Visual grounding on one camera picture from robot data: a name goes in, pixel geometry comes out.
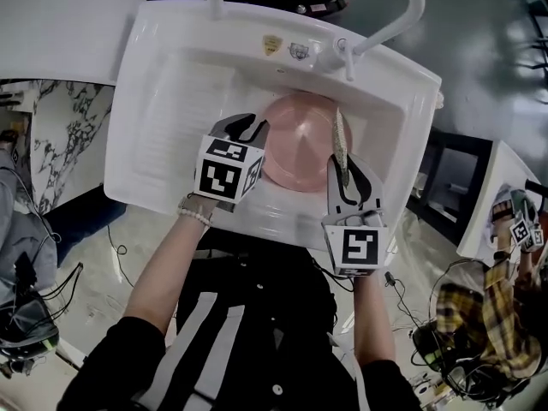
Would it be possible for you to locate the white curved faucet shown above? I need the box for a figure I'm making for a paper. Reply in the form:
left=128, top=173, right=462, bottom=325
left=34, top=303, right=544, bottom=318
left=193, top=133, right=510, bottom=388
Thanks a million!
left=329, top=0, right=426, bottom=81

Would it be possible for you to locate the white bead bracelet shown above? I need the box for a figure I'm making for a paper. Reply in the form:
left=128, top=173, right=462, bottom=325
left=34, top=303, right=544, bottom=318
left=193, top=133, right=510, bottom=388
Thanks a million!
left=176, top=194, right=214, bottom=229

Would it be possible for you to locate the blue shield sticker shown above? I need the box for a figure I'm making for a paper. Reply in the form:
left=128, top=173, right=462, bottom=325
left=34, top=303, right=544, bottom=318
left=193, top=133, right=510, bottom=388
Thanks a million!
left=288, top=41, right=311, bottom=61

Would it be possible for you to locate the black cable with adapter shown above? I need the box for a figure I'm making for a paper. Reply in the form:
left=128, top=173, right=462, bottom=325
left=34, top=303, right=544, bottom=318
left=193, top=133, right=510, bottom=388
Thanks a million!
left=384, top=271, right=426, bottom=330

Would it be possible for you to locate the black shirt with white stripes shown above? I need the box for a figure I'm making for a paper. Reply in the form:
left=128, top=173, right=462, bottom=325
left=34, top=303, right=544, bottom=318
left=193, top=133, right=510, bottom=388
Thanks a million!
left=57, top=229, right=425, bottom=411

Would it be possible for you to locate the white counter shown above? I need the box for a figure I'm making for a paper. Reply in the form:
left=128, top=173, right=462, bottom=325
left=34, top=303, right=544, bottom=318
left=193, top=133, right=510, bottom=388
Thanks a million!
left=0, top=0, right=146, bottom=87

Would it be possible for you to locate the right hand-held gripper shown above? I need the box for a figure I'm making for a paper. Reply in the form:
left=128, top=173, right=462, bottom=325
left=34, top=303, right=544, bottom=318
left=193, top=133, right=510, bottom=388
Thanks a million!
left=321, top=152, right=390, bottom=278

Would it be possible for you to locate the black gear with cables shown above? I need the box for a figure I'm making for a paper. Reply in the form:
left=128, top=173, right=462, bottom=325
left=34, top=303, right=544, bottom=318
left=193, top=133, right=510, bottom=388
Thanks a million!
left=410, top=319, right=534, bottom=404

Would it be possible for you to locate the pink plate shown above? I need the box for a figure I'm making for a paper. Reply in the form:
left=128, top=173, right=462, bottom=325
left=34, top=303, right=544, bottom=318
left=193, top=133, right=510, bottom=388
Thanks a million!
left=256, top=92, right=354, bottom=194

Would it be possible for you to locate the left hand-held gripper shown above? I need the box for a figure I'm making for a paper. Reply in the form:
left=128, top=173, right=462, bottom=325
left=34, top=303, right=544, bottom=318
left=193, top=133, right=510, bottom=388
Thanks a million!
left=193, top=112, right=271, bottom=205

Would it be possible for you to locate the marble patterned cabinet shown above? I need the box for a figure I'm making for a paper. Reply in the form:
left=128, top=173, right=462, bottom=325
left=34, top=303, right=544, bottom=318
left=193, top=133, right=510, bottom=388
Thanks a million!
left=0, top=79, right=115, bottom=216

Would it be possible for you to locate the person's left forearm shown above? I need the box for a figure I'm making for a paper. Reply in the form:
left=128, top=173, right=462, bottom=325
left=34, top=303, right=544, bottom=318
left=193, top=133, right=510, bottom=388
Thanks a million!
left=123, top=193, right=220, bottom=337

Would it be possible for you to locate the white sink basin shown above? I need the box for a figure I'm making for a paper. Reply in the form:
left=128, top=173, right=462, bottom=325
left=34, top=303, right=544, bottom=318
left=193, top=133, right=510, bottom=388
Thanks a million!
left=104, top=0, right=443, bottom=254

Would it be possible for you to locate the black floor cable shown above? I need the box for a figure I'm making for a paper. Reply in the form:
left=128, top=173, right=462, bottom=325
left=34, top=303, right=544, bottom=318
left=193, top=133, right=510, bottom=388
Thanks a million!
left=105, top=224, right=134, bottom=287

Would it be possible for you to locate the person's right forearm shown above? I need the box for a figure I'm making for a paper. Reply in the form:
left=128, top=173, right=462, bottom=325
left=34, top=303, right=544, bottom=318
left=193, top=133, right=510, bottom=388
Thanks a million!
left=351, top=267, right=397, bottom=367

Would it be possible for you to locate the black frame cabinet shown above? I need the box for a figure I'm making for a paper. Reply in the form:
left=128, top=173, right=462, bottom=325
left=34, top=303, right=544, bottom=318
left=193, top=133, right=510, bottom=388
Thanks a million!
left=406, top=126, right=494, bottom=246

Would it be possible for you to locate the black backpack with cables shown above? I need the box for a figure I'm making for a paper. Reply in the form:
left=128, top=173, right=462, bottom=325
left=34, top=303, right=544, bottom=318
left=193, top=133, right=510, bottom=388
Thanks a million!
left=0, top=261, right=85, bottom=378

